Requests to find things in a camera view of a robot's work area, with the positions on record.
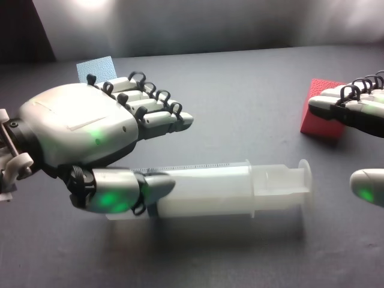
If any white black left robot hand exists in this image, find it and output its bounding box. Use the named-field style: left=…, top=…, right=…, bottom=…
left=18, top=71, right=194, bottom=216

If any large translucent plastic syringe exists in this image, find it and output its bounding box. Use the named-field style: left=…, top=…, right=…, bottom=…
left=106, top=158, right=314, bottom=222

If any light blue textured block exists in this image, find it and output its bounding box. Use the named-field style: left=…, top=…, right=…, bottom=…
left=76, top=56, right=118, bottom=84

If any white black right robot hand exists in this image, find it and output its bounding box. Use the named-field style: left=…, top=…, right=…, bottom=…
left=308, top=70, right=384, bottom=208

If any red textured block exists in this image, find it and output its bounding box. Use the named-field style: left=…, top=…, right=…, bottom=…
left=299, top=78, right=349, bottom=140

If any dark background panel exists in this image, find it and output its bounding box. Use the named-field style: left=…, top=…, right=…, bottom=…
left=0, top=0, right=56, bottom=64

